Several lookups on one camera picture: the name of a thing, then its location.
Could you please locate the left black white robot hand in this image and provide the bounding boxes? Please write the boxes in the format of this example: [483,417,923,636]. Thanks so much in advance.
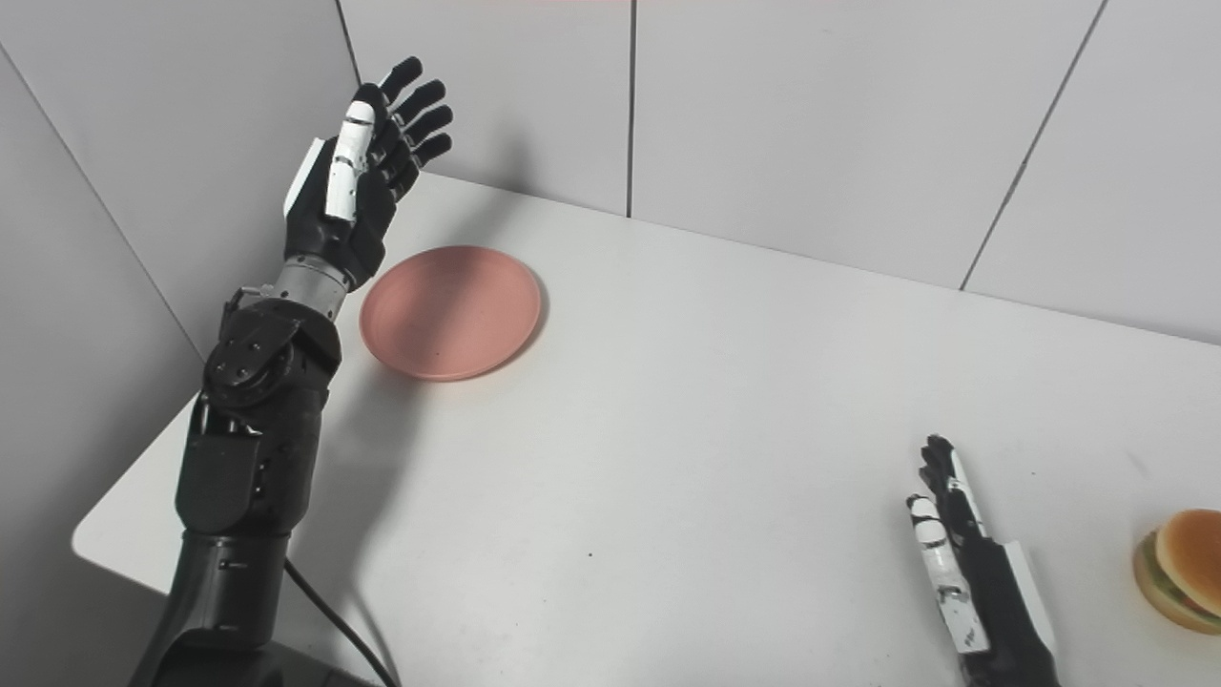
[282,55,455,292]

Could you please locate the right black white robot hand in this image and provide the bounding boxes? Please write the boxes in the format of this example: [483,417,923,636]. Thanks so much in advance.
[906,435,1061,687]

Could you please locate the pink round plate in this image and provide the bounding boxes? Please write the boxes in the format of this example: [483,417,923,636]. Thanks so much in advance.
[360,245,543,383]

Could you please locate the toy hamburger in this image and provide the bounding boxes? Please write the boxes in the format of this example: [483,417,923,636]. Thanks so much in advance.
[1132,509,1221,636]

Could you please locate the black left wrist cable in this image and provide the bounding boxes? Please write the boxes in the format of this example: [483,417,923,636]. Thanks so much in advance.
[282,558,400,687]

